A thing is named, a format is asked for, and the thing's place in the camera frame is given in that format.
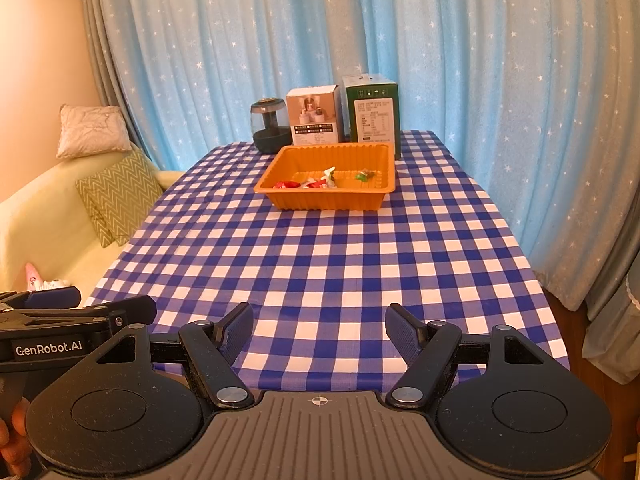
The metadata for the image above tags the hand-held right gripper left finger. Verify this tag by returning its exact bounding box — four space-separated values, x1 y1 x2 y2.
96 302 256 409

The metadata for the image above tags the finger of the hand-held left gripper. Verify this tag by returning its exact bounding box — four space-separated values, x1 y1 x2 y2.
82 295 158 330
0 286 83 311

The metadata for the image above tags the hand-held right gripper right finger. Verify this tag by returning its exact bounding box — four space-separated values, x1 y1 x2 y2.
385 302 546 408

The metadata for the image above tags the orange plastic tray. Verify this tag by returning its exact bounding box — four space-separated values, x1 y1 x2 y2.
253 142 397 212

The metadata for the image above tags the person's left hand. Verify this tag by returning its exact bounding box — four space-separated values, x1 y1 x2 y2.
0 395 35 478

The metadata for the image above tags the pink and white plush toy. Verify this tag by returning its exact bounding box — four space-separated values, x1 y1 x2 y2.
24 261 73 292

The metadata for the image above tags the cream sofa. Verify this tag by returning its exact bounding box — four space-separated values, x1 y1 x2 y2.
0 142 188 306

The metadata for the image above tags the green zigzag pillow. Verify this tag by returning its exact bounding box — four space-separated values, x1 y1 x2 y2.
87 210 117 249
75 150 165 247

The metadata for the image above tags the blue checked tablecloth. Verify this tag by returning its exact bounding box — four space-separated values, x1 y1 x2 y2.
82 130 571 386

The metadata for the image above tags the white pillow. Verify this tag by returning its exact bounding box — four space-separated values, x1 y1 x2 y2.
56 104 133 160

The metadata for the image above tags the dark green glass humidifier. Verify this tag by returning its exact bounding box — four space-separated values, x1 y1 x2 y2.
251 98 292 154

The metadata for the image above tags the grey curtain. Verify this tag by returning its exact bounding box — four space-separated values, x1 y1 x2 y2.
535 170 640 386
80 0 161 171

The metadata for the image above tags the green printed carton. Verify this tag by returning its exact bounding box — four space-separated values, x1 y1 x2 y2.
341 74 402 161

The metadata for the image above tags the white humidifier box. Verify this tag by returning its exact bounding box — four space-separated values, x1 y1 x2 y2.
286 85 343 147

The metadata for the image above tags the blue starry curtain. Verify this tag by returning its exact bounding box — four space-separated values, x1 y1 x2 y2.
95 0 640 271

